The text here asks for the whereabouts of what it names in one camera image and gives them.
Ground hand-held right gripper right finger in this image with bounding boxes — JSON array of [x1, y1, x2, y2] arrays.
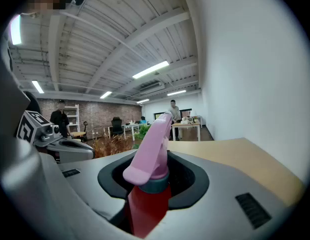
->
[[144, 149, 296, 240]]

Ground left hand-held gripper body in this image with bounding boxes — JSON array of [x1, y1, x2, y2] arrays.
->
[[16, 110, 63, 149]]

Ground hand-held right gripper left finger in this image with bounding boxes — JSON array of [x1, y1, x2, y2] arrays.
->
[[39, 149, 138, 236]]

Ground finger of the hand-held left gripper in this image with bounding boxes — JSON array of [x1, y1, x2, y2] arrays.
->
[[60, 137, 85, 143], [46, 140, 96, 164]]

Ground red spray bottle pink trigger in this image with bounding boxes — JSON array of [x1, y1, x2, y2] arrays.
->
[[122, 111, 174, 239]]

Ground white shelf unit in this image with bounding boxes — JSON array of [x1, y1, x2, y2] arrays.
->
[[64, 104, 81, 133]]

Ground brown dried plants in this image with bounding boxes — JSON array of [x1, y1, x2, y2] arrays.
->
[[91, 133, 136, 159]]

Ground black office chair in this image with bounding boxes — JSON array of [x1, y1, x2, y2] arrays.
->
[[110, 116, 124, 137]]

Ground light wooden table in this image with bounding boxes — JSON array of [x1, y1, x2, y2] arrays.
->
[[166, 137, 306, 208]]

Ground green plant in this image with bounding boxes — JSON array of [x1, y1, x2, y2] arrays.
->
[[131, 123, 152, 150]]

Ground wooden desk with white legs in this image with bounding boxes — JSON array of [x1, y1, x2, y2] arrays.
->
[[171, 121, 202, 142]]

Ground clutter of desk items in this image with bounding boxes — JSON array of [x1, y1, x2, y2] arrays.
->
[[180, 115, 199, 125]]

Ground ceiling air conditioner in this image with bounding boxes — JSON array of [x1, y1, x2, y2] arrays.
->
[[138, 81, 166, 95]]

